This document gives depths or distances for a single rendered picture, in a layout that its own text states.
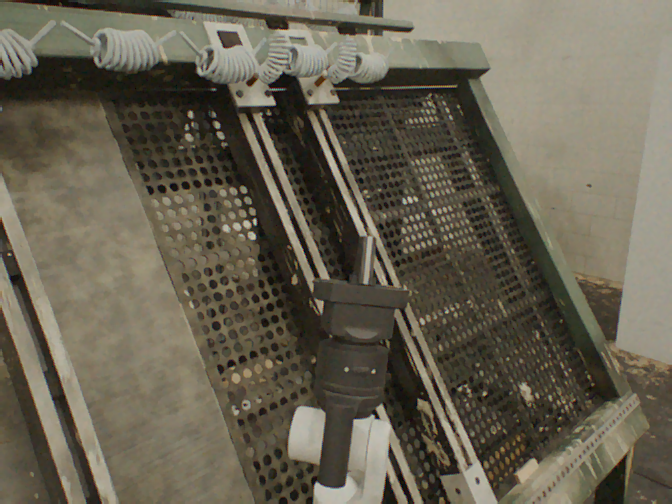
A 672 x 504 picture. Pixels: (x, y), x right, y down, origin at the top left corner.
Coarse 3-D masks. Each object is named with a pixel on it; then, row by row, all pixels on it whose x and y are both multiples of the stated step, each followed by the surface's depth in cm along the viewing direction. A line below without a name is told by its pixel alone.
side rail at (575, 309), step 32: (480, 96) 196; (480, 128) 195; (480, 160) 198; (512, 160) 194; (512, 192) 192; (544, 224) 192; (544, 256) 189; (576, 288) 190; (576, 320) 186; (576, 352) 188; (608, 352) 187; (608, 384) 183
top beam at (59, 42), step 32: (32, 32) 100; (64, 32) 103; (96, 32) 107; (160, 32) 116; (192, 32) 121; (256, 32) 133; (320, 32) 147; (64, 64) 103; (160, 64) 115; (192, 64) 119; (416, 64) 170; (448, 64) 181; (480, 64) 193
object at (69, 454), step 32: (0, 192) 90; (0, 224) 90; (0, 256) 87; (32, 256) 89; (0, 288) 85; (32, 288) 88; (0, 320) 86; (32, 320) 89; (32, 352) 85; (64, 352) 87; (32, 384) 83; (64, 384) 86; (32, 416) 85; (64, 416) 87; (64, 448) 83; (96, 448) 85; (64, 480) 82; (96, 480) 84
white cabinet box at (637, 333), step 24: (648, 144) 386; (648, 168) 388; (648, 192) 391; (648, 216) 394; (648, 240) 397; (648, 264) 399; (624, 288) 414; (648, 288) 402; (624, 312) 417; (648, 312) 406; (624, 336) 420; (648, 336) 409
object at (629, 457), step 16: (224, 352) 238; (464, 384) 220; (480, 384) 215; (480, 400) 217; (544, 400) 195; (624, 464) 193; (608, 480) 198; (624, 480) 188; (608, 496) 199; (624, 496) 190
